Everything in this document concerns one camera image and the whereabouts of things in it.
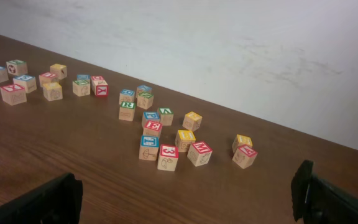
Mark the blue P block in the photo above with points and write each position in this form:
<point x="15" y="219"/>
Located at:
<point x="150" y="116"/>

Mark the red M block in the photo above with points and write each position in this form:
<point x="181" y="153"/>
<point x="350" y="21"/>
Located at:
<point x="199" y="153"/>

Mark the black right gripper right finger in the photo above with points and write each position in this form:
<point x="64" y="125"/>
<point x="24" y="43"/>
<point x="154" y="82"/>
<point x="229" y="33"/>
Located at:
<point x="315" y="200"/>

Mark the green V block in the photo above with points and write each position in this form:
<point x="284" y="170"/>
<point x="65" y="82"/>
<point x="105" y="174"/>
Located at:
<point x="166" y="116"/>

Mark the blue X block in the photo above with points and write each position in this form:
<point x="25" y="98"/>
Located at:
<point x="143" y="88"/>

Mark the blue H block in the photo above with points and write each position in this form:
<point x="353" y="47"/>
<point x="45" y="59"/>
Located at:
<point x="126" y="96"/>

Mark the blue D block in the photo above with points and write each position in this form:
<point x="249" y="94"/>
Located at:
<point x="83" y="77"/>

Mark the green J block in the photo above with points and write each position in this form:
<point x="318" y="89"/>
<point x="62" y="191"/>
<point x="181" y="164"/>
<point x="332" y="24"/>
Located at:
<point x="17" y="67"/>

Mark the tilted red-edged block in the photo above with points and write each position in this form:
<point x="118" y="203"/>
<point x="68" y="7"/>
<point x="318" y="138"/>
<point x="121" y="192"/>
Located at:
<point x="100" y="88"/>

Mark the green Z block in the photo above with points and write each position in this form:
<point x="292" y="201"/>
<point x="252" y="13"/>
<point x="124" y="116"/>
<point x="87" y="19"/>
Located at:
<point x="81" y="87"/>

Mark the red 3 block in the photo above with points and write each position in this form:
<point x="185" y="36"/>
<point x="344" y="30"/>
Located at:
<point x="167" y="158"/>

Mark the green R block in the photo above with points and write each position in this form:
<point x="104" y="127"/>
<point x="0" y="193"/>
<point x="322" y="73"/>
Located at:
<point x="127" y="111"/>

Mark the red U block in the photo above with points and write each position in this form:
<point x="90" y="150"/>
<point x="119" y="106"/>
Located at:
<point x="48" y="78"/>

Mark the blue T block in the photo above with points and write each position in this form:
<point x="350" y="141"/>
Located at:
<point x="149" y="146"/>

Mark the red K block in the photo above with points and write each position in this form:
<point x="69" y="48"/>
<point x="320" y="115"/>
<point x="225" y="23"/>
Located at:
<point x="13" y="94"/>

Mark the green N block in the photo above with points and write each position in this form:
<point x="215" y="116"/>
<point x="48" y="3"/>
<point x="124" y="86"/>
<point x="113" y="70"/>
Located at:
<point x="145" y="100"/>

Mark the yellow block centre left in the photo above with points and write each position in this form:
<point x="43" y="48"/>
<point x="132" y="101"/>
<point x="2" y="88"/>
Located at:
<point x="52" y="91"/>

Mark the yellow block upper left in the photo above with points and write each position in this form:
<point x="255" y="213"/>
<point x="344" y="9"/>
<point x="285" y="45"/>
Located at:
<point x="59" y="70"/>

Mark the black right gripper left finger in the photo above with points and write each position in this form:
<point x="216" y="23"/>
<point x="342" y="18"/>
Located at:
<point x="57" y="201"/>

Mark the red E block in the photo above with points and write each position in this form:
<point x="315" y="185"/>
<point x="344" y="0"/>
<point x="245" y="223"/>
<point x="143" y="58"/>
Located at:
<point x="152" y="128"/>

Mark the red A block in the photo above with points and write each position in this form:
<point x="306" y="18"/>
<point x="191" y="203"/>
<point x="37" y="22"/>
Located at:
<point x="244" y="156"/>

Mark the blue 5 block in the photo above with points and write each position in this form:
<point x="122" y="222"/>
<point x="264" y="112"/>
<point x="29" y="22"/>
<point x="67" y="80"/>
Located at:
<point x="26" y="81"/>

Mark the red C block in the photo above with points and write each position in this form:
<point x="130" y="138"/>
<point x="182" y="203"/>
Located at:
<point x="97" y="78"/>

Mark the yellow block upper right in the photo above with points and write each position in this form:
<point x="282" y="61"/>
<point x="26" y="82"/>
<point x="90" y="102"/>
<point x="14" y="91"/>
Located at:
<point x="192" y="121"/>

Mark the yellow block far right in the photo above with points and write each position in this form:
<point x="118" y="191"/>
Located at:
<point x="241" y="140"/>

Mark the yellow block near M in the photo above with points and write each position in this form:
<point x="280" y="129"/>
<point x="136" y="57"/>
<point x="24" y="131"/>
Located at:
<point x="184" y="139"/>

